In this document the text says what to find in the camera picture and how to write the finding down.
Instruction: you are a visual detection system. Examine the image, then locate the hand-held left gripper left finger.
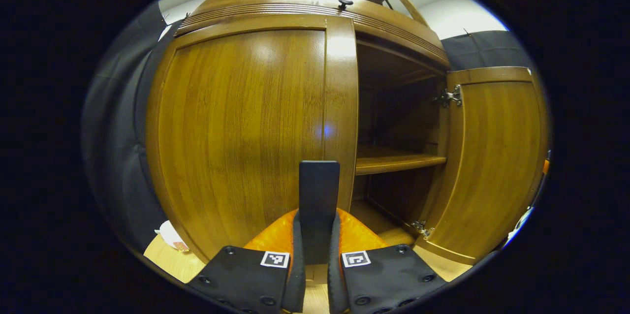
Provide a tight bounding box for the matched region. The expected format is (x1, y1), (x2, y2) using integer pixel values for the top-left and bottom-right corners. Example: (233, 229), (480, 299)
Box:
(186, 208), (307, 314)

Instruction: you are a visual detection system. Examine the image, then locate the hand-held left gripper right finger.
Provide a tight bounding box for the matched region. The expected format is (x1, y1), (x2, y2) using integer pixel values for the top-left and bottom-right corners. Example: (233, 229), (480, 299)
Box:
(327, 208), (448, 314)

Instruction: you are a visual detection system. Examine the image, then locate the wooden shoe cabinet door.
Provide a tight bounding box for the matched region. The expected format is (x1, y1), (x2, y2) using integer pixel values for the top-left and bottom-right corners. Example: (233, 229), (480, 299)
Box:
(145, 14), (359, 281)
(416, 66), (551, 265)

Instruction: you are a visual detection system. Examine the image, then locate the black door handle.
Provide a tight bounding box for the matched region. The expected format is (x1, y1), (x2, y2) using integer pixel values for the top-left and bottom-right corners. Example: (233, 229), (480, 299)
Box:
(298, 160), (341, 265)

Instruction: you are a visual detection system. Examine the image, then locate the metal door hinge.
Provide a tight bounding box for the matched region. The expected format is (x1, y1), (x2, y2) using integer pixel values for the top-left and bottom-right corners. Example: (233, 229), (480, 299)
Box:
(433, 85), (463, 109)
(411, 220), (435, 240)

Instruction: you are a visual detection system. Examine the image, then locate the wooden inner shelf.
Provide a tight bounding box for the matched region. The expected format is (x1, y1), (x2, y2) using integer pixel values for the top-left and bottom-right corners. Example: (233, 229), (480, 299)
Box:
(355, 144), (447, 176)

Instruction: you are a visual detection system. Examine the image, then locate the white crumpled packet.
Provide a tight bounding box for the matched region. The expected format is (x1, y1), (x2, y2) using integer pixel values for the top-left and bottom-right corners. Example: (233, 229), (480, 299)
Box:
(154, 220), (190, 253)

